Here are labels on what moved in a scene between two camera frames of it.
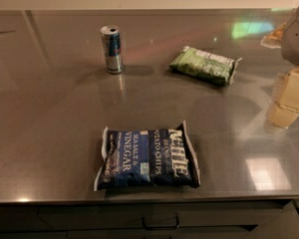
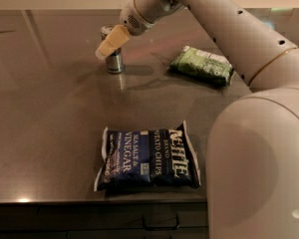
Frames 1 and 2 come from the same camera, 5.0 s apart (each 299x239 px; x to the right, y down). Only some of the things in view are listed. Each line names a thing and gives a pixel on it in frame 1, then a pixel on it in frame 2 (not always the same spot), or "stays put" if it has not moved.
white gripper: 298,39 to 132,19
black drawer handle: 159,228 stays put
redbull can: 112,43 stays put
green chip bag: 205,66 stays put
